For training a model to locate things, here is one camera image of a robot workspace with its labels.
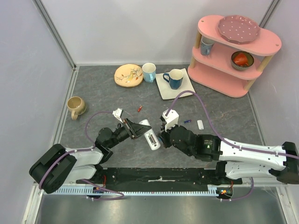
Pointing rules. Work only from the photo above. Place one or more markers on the white battery cover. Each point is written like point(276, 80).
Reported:
point(200, 124)

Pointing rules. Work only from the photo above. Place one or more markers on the light blue mug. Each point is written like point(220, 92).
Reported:
point(149, 72)

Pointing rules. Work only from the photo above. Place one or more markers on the aluminium frame rail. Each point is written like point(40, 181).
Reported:
point(55, 33)

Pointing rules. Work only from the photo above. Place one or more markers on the dark blue mug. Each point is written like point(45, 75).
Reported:
point(174, 78)

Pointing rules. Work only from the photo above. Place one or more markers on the red cup in bowl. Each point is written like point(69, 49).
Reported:
point(241, 60)

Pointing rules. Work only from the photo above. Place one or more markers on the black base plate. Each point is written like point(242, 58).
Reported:
point(201, 175)

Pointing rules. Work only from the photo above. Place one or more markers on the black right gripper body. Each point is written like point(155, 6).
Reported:
point(167, 136)

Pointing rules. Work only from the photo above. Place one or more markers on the beige mug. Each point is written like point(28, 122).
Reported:
point(76, 106)

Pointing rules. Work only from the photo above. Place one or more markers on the purple dotted plate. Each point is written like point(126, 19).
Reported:
point(238, 29)

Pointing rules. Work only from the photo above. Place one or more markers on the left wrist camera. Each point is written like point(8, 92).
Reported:
point(118, 114)

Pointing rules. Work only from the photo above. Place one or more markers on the beige floral plate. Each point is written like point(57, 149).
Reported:
point(128, 75)

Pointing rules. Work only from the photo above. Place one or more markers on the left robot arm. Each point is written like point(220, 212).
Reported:
point(61, 165)

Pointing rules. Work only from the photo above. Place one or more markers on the slotted cable duct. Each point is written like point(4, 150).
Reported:
point(149, 189)

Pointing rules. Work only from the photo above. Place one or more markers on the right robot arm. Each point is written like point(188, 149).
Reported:
point(234, 159)

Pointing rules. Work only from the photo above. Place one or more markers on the blue grey mug on shelf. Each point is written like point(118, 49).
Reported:
point(206, 45)

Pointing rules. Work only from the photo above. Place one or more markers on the dark patterned bowl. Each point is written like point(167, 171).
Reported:
point(240, 68)

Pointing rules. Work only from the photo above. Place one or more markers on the pink three-tier shelf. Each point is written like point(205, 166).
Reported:
point(230, 53)

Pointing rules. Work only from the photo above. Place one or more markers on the white remote control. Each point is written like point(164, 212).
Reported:
point(152, 147)

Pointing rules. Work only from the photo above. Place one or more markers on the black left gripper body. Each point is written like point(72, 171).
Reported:
point(127, 125)

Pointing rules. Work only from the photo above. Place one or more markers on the black battery with orange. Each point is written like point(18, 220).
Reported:
point(152, 139)

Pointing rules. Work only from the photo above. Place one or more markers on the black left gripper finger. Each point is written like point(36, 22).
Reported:
point(144, 124)
point(141, 131)

